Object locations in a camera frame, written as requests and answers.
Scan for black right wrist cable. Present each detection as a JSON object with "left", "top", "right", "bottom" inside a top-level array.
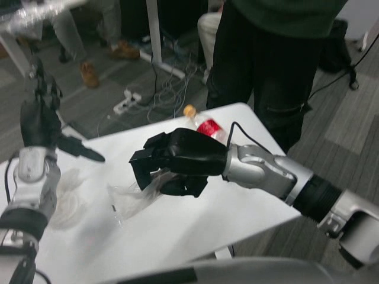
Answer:
[{"left": 226, "top": 121, "right": 262, "bottom": 149}]

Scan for clear plastic sheet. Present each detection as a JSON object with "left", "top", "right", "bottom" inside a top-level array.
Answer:
[{"left": 0, "top": 0, "right": 89, "bottom": 33}]

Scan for red label plastic bottle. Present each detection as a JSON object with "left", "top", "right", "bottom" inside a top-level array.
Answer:
[{"left": 183, "top": 104, "right": 229, "bottom": 146}]

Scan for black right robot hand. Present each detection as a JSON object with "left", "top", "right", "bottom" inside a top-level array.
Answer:
[{"left": 129, "top": 127, "right": 229, "bottom": 198}]

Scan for white power strip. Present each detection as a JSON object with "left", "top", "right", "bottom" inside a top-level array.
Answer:
[{"left": 113, "top": 89, "right": 143, "bottom": 115}]

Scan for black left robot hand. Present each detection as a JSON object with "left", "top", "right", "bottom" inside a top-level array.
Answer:
[{"left": 20, "top": 57, "right": 106, "bottom": 163}]

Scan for white office desk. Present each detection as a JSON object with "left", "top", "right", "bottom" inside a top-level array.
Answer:
[{"left": 0, "top": 0, "right": 187, "bottom": 80}]

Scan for tangle of floor cables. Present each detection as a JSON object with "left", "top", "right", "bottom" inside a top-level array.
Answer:
[{"left": 96, "top": 28, "right": 208, "bottom": 140}]

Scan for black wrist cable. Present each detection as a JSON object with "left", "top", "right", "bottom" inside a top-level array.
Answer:
[
  {"left": 226, "top": 121, "right": 262, "bottom": 149},
  {"left": 5, "top": 151, "right": 22, "bottom": 205}
]

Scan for black cable to backpack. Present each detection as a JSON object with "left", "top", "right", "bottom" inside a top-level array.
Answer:
[{"left": 307, "top": 20, "right": 379, "bottom": 100}]

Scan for seated person white trousers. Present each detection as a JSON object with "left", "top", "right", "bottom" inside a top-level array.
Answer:
[{"left": 197, "top": 12, "right": 222, "bottom": 85}]

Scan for black backpack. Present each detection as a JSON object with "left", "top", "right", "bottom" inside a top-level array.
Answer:
[{"left": 317, "top": 18, "right": 361, "bottom": 91}]

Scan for seated person black sweater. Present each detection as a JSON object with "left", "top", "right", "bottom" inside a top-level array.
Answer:
[{"left": 52, "top": 0, "right": 140, "bottom": 89}]

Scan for standing person in green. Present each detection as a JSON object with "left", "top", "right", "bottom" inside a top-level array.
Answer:
[{"left": 205, "top": 0, "right": 348, "bottom": 155}]

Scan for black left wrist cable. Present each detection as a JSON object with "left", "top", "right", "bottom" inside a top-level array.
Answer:
[{"left": 5, "top": 151, "right": 22, "bottom": 205}]

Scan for clear plastic bag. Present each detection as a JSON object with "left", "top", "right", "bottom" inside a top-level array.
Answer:
[{"left": 106, "top": 172, "right": 172, "bottom": 229}]

